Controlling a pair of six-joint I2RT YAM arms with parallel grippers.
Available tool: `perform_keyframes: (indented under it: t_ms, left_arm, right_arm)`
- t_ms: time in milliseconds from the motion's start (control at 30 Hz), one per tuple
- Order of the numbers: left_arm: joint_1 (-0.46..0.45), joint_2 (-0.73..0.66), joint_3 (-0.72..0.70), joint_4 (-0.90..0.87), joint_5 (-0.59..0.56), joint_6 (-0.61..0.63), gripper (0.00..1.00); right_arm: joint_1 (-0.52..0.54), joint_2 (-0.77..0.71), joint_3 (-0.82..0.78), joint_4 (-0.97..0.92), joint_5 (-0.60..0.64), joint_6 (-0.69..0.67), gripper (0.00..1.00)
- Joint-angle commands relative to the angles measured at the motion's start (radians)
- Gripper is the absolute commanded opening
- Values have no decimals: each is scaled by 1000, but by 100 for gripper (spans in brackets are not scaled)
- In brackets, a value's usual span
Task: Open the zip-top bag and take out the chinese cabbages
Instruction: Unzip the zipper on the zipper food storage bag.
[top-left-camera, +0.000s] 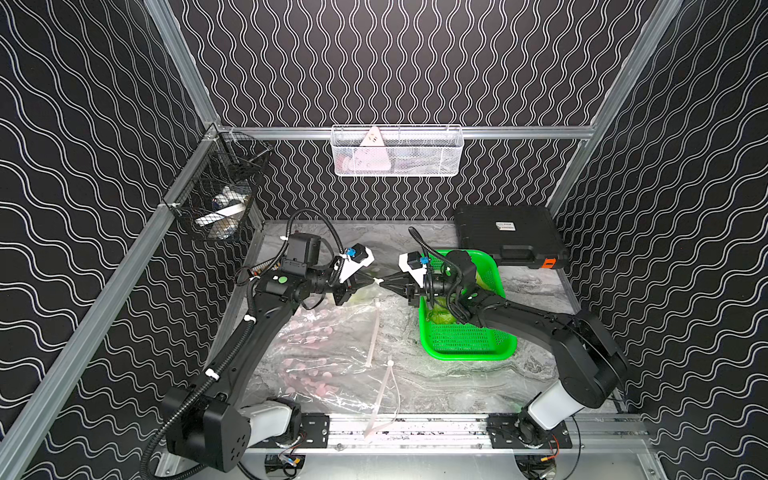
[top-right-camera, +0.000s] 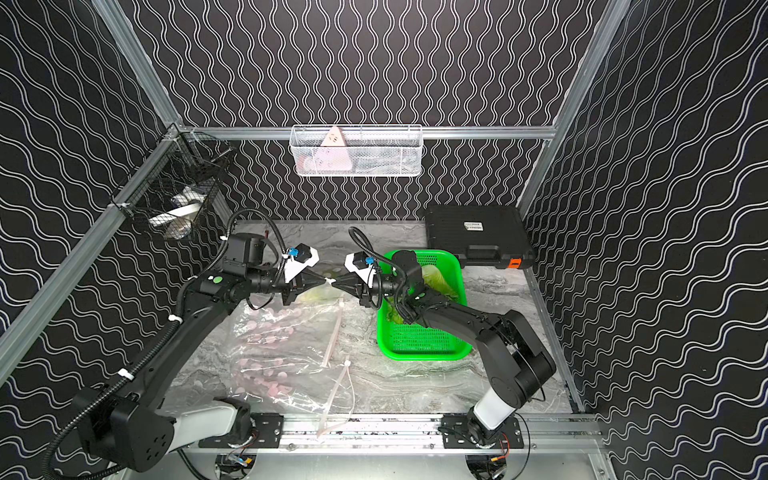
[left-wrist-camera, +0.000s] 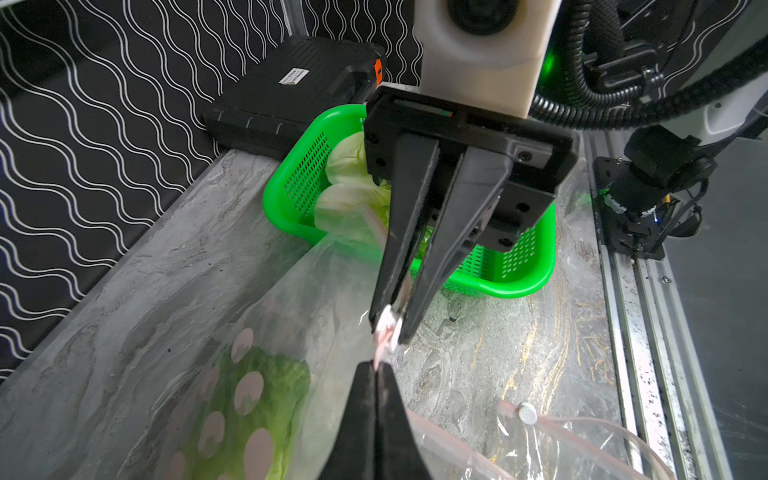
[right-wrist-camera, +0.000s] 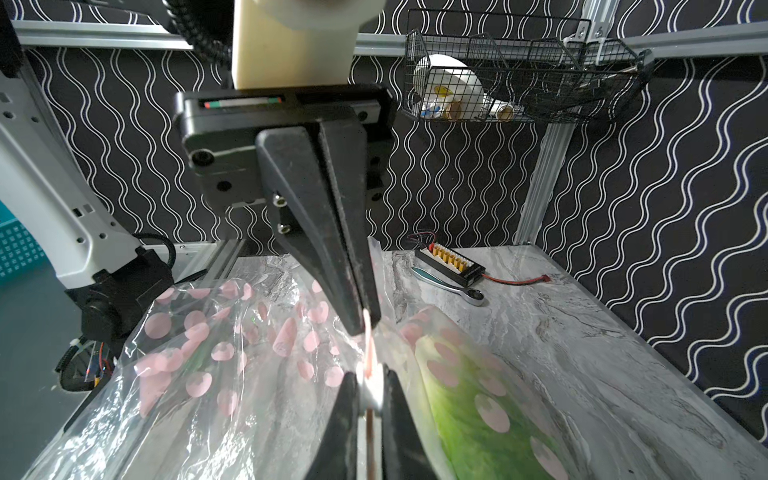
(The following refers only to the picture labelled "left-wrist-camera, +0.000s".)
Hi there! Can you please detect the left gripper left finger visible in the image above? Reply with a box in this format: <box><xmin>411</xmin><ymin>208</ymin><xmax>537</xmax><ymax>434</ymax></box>
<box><xmin>318</xmin><ymin>361</ymin><xmax>376</xmax><ymax>479</ymax></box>

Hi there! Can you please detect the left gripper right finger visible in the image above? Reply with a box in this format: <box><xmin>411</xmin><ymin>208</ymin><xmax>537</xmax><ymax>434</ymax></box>
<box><xmin>376</xmin><ymin>362</ymin><xmax>432</xmax><ymax>480</ymax></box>

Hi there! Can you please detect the bagged chinese cabbage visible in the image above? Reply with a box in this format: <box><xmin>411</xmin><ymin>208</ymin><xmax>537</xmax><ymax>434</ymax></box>
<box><xmin>120</xmin><ymin>231</ymin><xmax>505</xmax><ymax>479</ymax></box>
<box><xmin>408</xmin><ymin>400</ymin><xmax>676</xmax><ymax>479</ymax></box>

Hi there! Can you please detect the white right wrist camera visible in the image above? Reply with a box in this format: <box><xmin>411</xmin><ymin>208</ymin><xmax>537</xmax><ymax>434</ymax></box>
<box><xmin>414</xmin><ymin>1</ymin><xmax>561</xmax><ymax>119</ymax></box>

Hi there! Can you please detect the green plastic basket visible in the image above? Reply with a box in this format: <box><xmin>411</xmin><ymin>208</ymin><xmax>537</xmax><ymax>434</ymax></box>
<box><xmin>263</xmin><ymin>104</ymin><xmax>557</xmax><ymax>299</ymax></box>

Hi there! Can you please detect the black tool case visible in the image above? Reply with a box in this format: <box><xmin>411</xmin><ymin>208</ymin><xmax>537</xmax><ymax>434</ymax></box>
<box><xmin>202</xmin><ymin>35</ymin><xmax>386</xmax><ymax>160</ymax></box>

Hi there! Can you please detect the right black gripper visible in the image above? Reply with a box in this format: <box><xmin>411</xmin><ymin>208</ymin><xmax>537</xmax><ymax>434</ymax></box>
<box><xmin>364</xmin><ymin>87</ymin><xmax>578</xmax><ymax>344</ymax></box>

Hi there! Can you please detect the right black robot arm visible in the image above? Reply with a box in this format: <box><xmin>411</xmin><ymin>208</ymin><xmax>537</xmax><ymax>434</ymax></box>
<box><xmin>364</xmin><ymin>1</ymin><xmax>767</xmax><ymax>344</ymax></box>

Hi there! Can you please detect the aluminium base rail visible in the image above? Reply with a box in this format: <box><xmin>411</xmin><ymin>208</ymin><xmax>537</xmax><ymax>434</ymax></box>
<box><xmin>584</xmin><ymin>131</ymin><xmax>736</xmax><ymax>480</ymax></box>

